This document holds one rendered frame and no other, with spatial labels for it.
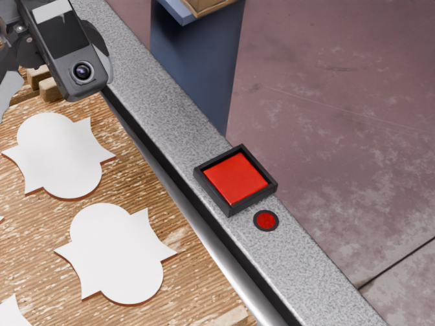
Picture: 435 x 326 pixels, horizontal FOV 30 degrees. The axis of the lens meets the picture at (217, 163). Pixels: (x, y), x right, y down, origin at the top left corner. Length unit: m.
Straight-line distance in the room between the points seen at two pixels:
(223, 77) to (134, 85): 0.46
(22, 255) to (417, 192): 1.48
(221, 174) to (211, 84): 0.56
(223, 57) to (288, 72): 0.94
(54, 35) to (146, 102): 0.31
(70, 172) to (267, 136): 1.32
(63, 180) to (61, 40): 0.23
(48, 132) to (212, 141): 0.21
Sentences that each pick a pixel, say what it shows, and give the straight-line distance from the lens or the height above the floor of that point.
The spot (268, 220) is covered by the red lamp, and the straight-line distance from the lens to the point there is 0.99.
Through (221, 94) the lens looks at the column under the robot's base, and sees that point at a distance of 1.59.
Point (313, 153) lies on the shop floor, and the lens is 2.25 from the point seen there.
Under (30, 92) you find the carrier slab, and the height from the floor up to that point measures 0.94.
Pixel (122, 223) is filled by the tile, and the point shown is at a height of 0.94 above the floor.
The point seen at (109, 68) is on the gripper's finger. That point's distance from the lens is 0.93.
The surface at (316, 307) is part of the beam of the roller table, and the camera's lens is 0.94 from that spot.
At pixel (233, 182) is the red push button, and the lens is 1.00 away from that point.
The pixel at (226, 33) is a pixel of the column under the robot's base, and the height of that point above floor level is 0.73.
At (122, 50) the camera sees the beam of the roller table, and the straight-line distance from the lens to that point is 1.16.
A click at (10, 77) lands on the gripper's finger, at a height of 1.11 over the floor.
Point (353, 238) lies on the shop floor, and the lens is 2.11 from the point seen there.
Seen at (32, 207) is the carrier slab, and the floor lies 0.94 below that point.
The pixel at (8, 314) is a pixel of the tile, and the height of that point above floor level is 0.94.
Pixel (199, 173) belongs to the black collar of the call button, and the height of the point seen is 0.93.
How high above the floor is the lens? 1.74
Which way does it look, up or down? 53 degrees down
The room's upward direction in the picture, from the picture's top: 8 degrees clockwise
